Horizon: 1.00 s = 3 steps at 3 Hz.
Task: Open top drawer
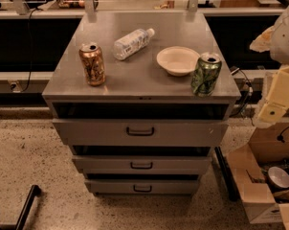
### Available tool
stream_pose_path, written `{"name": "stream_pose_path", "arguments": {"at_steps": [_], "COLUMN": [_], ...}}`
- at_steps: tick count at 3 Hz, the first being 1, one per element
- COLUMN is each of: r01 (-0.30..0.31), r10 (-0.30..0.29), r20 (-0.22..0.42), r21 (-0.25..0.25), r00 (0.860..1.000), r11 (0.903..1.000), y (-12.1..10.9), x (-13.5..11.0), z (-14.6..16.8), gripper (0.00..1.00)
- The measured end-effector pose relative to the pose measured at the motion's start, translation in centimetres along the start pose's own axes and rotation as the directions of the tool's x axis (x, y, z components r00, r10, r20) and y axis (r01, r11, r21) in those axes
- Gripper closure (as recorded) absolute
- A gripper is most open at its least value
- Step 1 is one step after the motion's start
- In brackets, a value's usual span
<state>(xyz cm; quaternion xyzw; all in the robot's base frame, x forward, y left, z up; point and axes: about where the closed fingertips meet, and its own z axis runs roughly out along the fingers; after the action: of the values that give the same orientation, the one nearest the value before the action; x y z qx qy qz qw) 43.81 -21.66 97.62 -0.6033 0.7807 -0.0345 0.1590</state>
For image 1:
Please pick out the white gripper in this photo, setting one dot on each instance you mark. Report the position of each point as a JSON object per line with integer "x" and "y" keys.
{"x": 286, "y": 39}

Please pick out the grey top drawer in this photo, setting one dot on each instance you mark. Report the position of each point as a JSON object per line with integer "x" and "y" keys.
{"x": 155, "y": 133}

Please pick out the grey drawer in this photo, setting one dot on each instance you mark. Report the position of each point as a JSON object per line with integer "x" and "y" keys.
{"x": 145, "y": 187}
{"x": 111, "y": 164}
{"x": 155, "y": 133}

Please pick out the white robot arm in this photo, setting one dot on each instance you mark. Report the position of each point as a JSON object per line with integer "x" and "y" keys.
{"x": 275, "y": 40}

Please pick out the grey drawer cabinet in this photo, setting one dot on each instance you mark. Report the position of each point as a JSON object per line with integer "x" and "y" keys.
{"x": 137, "y": 88}

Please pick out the grey bottom drawer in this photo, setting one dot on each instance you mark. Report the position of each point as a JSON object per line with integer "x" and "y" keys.
{"x": 145, "y": 187}

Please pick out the grey middle drawer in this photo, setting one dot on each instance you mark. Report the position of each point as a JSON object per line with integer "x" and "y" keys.
{"x": 111, "y": 164}

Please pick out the cardboard box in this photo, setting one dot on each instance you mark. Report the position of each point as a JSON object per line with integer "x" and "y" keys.
{"x": 257, "y": 198}

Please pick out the green soda can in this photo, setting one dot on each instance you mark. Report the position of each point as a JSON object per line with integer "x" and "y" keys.
{"x": 205, "y": 75}

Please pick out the white bowl in box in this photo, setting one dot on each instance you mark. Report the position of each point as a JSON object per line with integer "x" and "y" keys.
{"x": 278, "y": 177}

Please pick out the clear plastic water bottle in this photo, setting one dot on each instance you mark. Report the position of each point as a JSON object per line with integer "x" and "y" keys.
{"x": 132, "y": 43}

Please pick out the orange soda can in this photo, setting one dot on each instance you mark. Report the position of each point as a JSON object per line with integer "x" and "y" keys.
{"x": 93, "y": 64}

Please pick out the black metal stand leg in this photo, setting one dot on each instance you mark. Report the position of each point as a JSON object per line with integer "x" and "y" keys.
{"x": 34, "y": 192}

